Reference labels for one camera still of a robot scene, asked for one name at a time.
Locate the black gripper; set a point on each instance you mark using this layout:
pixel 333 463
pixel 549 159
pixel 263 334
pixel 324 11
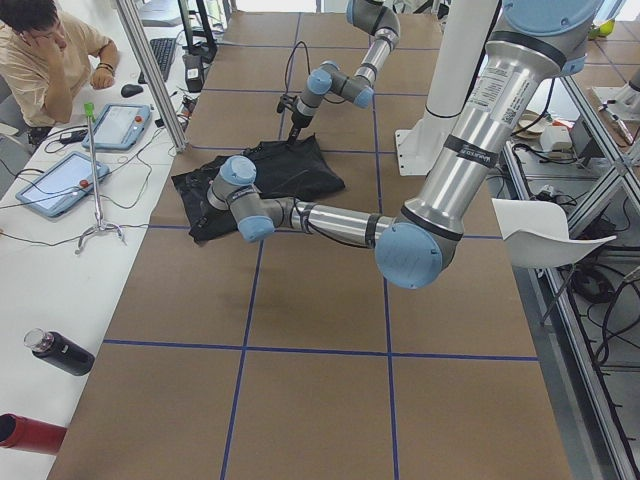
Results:
pixel 301 120
pixel 202 220

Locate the black graphic t-shirt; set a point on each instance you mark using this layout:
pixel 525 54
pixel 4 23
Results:
pixel 283 170

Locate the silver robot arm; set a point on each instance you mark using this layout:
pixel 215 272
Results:
pixel 496 54
pixel 382 25

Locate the silver tripod stand green top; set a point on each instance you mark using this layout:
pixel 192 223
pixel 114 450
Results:
pixel 101 225

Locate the black box white label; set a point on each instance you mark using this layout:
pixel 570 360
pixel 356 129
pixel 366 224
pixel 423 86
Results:
pixel 194 72

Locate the far blue teach pendant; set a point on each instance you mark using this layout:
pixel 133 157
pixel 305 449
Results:
pixel 118 126

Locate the blue teach pendant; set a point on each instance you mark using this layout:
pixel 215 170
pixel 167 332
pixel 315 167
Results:
pixel 60 187
pixel 118 126

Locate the brown paper table cover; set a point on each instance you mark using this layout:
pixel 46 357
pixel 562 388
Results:
pixel 294 359

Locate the black keyboard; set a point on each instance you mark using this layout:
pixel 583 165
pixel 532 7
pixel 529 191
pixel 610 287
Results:
pixel 163 50

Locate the black computer mouse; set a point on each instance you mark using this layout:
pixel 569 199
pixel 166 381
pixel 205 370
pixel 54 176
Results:
pixel 130 90

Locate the near blue teach pendant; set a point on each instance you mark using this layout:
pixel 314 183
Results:
pixel 60 187

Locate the black water bottle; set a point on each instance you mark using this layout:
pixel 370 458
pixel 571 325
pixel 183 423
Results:
pixel 59 351

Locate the wooden bowl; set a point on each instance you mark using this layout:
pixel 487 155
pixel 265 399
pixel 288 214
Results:
pixel 525 128

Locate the seated person beige shirt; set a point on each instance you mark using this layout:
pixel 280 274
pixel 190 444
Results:
pixel 47 56

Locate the white power adapter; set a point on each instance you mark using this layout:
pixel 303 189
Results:
pixel 556 138

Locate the white plastic chair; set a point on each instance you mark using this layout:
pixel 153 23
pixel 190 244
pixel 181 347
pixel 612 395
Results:
pixel 537 236

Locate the red water bottle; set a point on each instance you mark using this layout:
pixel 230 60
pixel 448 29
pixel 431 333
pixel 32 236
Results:
pixel 26 434

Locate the aluminium frame post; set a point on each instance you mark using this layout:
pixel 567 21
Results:
pixel 143 53

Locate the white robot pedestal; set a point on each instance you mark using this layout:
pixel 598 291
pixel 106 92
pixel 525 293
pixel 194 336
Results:
pixel 440 100

